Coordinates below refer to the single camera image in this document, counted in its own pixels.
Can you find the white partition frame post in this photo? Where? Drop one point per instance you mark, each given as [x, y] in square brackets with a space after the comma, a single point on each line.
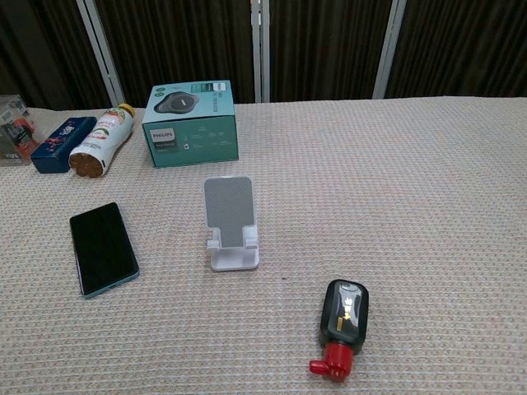
[102, 49]
[260, 49]
[389, 45]

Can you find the white drink bottle yellow cap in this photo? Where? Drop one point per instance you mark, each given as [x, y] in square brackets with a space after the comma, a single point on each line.
[101, 140]

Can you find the black bottle with red cap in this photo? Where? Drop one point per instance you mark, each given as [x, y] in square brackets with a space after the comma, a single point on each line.
[345, 317]

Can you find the dark blue floral box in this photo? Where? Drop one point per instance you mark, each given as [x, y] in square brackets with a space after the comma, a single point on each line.
[62, 144]

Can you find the small clear packaged item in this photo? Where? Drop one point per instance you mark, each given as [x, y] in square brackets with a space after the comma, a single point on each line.
[14, 129]

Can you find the beige woven tablecloth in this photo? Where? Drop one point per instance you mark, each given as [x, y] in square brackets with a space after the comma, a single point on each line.
[329, 205]

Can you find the white phone stand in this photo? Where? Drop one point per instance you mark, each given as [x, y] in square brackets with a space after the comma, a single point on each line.
[229, 214]

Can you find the black smartphone with teal edge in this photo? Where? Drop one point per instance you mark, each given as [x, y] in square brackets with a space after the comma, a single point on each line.
[103, 247]

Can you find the teal Philips product box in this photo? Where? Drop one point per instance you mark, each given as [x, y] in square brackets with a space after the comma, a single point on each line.
[193, 131]

